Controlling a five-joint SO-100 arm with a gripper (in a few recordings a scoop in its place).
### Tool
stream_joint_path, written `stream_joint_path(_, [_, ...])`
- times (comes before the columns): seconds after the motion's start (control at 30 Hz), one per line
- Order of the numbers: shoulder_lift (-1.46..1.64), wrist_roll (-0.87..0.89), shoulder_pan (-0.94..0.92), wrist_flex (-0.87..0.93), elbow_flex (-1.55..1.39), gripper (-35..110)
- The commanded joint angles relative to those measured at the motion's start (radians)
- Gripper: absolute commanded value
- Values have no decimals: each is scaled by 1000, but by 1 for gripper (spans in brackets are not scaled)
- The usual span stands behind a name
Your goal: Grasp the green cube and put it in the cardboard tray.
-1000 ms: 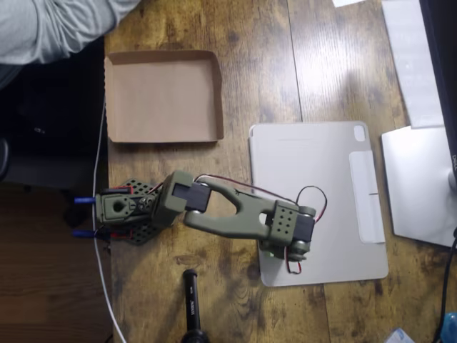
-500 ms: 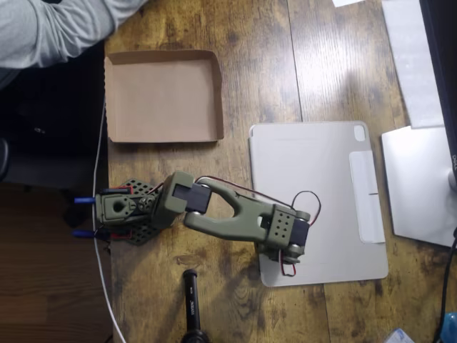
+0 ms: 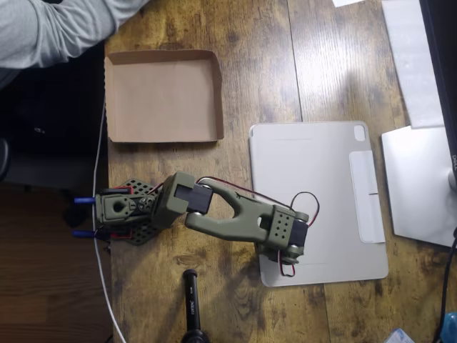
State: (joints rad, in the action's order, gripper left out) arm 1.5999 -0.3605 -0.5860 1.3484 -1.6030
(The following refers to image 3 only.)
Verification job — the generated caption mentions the white foam sheet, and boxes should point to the white foam sheet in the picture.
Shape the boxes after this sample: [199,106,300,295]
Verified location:
[381,0,446,129]

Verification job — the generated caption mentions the silver monitor stand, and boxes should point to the silver monitor stand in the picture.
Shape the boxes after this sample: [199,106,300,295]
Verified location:
[381,124,457,249]

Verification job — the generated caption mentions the grey-sleeved person arm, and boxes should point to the grey-sleeved person arm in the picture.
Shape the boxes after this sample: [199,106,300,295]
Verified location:
[0,0,151,90]

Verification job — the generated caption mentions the blue round object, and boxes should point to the blue round object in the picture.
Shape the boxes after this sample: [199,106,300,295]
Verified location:
[441,311,457,343]

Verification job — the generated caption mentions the light blue box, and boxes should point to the light blue box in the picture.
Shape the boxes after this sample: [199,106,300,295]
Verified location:
[385,328,417,343]

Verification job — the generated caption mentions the black monitor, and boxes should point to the black monitor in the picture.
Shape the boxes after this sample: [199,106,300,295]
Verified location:
[419,0,457,179]

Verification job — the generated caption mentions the beige tablet case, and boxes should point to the beige tablet case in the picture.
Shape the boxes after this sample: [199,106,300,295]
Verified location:
[248,120,389,289]

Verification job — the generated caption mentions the perforated robot base plate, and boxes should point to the perforated robot base plate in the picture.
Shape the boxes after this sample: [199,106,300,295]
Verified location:
[106,177,166,247]

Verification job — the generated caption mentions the white cable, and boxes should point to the white cable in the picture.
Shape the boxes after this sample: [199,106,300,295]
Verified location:
[91,101,128,343]

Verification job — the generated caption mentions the brown cardboard tray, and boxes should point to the brown cardboard tray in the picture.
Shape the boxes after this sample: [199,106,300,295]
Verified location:
[104,49,225,144]

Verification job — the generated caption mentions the black cable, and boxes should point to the black cable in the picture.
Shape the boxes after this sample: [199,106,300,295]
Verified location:
[431,228,457,343]

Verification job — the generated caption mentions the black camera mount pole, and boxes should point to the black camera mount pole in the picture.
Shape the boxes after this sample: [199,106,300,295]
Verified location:
[180,269,211,343]

